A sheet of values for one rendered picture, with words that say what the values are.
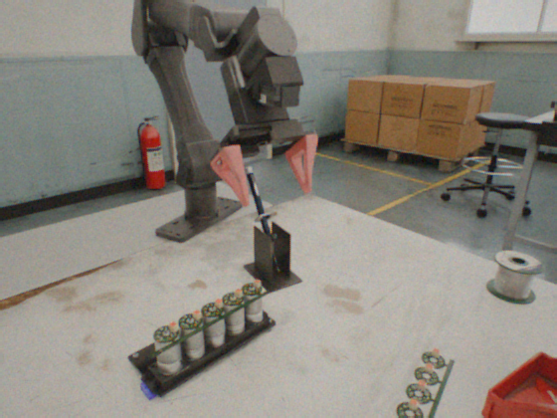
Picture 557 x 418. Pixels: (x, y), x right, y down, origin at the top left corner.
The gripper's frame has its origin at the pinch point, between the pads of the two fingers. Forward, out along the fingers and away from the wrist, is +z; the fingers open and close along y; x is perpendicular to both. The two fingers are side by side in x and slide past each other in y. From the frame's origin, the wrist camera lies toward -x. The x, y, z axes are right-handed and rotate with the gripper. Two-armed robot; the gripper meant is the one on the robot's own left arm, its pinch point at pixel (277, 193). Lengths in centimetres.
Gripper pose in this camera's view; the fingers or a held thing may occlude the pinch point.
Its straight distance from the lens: 53.7
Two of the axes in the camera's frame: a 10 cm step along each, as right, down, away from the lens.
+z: 2.8, 9.5, -1.3
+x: -4.1, 2.4, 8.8
